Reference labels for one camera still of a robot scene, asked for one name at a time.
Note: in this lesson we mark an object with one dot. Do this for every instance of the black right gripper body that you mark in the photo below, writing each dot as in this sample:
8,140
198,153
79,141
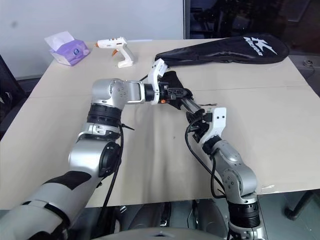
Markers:
202,126

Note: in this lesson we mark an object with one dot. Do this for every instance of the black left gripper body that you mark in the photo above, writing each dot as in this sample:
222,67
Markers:
168,94

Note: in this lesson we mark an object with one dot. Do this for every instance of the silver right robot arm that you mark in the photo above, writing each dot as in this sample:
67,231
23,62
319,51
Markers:
235,172

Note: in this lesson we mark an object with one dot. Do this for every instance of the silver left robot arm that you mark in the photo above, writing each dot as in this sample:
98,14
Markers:
120,91

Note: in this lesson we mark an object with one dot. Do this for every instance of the black racket bag white logo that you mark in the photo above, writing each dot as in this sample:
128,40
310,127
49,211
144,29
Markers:
225,50

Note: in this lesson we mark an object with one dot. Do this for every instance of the white hot glue gun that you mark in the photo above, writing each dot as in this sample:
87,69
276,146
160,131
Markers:
122,51

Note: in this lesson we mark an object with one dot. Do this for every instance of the purple tissue pack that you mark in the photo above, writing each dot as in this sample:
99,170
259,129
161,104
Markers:
70,50

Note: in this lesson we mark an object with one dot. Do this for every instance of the grey box with round socket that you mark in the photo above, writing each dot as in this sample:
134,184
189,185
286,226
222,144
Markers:
308,65

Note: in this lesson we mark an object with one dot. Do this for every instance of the black chair base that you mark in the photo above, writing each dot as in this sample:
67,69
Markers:
302,208

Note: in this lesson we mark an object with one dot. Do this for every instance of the black office chair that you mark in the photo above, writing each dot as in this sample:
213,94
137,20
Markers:
8,95

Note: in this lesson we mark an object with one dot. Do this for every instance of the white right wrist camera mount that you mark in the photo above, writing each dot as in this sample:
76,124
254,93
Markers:
218,120

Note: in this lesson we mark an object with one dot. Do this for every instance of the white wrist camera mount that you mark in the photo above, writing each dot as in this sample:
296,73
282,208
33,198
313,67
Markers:
154,74
218,120

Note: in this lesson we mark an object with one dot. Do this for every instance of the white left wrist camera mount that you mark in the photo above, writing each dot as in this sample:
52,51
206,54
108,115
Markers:
154,74

